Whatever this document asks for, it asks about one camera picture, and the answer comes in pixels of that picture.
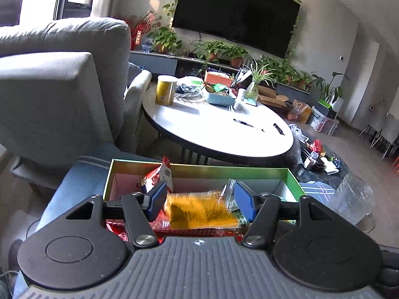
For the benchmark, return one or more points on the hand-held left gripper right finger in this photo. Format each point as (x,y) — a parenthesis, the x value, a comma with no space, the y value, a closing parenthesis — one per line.
(244,201)

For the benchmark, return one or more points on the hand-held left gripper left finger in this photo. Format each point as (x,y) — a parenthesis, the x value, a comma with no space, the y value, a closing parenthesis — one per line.
(156,202)

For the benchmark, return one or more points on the red white chip packet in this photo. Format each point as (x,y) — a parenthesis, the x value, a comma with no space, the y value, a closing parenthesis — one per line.
(154,177)

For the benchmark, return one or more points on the orange snack packet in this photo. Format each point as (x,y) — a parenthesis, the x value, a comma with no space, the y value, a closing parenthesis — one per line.
(199,211)

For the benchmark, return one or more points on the large red snack bag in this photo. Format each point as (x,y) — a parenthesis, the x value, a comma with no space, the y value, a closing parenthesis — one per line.
(117,229)

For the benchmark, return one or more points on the green cardboard box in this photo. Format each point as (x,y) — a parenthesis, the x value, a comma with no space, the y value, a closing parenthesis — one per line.
(202,171)

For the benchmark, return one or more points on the black white pen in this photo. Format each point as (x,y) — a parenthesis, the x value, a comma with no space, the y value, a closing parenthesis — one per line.
(249,125)

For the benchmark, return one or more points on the small brown jar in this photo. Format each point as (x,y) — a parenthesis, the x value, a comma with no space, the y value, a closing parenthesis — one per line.
(310,162)

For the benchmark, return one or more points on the clear plastic bag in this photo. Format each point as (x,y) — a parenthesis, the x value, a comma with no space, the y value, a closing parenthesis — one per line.
(296,143)

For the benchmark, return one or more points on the round white table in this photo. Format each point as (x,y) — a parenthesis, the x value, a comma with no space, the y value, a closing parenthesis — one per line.
(212,130)

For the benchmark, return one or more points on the black marker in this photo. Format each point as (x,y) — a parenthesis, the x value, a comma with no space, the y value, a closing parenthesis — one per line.
(279,129)

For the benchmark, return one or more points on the small red packets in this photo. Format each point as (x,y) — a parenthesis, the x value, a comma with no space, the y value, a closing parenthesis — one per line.
(316,145)

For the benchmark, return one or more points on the dark round side table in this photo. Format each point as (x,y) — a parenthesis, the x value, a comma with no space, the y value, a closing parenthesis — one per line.
(336,174)

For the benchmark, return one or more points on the light grey cushion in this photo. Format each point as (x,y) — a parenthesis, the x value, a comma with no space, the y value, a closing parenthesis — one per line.
(137,106)

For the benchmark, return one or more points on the small teal packet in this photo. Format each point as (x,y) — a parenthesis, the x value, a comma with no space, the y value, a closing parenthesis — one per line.
(251,102)

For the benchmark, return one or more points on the small white bottle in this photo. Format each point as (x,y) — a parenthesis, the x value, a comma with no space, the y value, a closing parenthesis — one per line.
(240,101)

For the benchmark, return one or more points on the orange plastic bag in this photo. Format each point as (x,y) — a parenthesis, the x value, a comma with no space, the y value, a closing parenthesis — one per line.
(300,112)

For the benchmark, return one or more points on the light blue basket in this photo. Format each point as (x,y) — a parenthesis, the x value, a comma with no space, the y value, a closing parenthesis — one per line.
(218,98)

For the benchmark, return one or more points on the open cardboard box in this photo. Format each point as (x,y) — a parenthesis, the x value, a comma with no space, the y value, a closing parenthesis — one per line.
(272,98)

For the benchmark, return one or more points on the yellow can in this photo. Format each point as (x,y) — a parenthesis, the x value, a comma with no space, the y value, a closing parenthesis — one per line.
(165,92)

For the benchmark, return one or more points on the clear storage bin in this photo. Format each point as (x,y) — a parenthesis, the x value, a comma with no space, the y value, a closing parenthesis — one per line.
(324,123)

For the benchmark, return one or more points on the spider plant in glass vase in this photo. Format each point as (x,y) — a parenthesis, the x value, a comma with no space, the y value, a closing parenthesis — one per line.
(255,84)

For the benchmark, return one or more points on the clear tray of small items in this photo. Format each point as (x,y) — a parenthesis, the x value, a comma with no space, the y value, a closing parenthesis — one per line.
(188,88)

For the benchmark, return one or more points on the dark pen holder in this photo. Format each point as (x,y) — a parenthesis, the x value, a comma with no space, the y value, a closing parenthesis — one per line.
(241,76)

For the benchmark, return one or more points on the green black box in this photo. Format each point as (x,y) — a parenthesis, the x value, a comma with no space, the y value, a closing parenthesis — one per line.
(324,104)

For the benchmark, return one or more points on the orange box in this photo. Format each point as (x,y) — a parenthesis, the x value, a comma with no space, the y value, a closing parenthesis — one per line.
(218,78)

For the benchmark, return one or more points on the blue grey cushion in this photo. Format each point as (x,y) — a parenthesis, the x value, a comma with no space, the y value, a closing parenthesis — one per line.
(133,73)

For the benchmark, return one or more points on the tall plant in white pot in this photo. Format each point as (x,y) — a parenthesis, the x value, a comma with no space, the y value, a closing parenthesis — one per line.
(330,90)

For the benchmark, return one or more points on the grey television cabinet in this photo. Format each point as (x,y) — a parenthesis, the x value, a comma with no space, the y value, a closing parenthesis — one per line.
(156,62)

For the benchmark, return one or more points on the grey armchair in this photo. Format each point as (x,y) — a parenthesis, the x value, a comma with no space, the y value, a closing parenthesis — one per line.
(56,99)

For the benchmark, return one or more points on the row of potted plants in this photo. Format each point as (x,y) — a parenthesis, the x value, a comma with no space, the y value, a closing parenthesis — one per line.
(218,49)

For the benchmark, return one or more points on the metal leg chairs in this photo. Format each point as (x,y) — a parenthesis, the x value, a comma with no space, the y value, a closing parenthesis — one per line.
(385,137)

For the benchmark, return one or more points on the blue white porcelain vase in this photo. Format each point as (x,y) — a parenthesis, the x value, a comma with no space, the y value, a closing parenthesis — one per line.
(147,46)

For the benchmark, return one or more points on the red flower decoration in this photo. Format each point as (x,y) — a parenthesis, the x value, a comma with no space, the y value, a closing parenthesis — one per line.
(140,28)

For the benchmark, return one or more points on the black wall television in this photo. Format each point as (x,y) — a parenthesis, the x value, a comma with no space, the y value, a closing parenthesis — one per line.
(237,12)

